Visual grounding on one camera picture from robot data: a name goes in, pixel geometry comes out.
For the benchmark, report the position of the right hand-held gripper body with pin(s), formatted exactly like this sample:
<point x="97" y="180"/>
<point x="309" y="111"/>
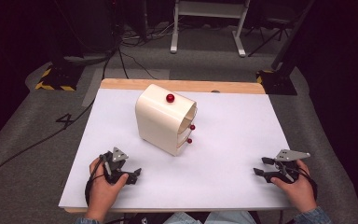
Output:
<point x="287" y="155"/>

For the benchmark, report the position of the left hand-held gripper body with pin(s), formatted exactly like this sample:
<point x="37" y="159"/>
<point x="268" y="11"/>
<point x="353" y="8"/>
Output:
<point x="117" y="158"/>

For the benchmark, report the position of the person's left hand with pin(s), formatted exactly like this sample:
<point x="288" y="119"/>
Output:
<point x="104" y="194"/>

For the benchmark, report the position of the person's right hand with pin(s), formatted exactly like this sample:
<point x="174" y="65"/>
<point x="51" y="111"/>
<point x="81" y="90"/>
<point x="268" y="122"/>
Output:
<point x="298" y="193"/>

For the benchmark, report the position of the white table mat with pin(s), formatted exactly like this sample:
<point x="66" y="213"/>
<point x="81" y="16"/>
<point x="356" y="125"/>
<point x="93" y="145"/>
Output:
<point x="230" y="161"/>

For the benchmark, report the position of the cream mini drawer cabinet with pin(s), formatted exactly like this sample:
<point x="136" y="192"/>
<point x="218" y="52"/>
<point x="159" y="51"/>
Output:
<point x="160" y="124"/>

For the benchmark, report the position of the cream drawer with red knob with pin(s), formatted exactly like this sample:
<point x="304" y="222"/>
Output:
<point x="185" y="146"/>
<point x="189" y="130"/>

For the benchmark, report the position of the person's legs in jeans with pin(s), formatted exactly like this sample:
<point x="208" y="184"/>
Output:
<point x="217" y="218"/>

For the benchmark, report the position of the black stand with striped base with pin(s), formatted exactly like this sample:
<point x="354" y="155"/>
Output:
<point x="279" y="82"/>
<point x="60" y="74"/>

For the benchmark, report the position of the wooden table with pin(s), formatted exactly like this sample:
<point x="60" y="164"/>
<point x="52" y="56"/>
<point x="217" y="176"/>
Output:
<point x="199" y="84"/>

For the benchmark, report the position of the black tripod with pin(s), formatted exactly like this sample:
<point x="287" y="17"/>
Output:
<point x="272" y="34"/>

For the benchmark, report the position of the white desk frame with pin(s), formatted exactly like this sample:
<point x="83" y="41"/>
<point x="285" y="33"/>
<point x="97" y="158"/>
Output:
<point x="209" y="9"/>

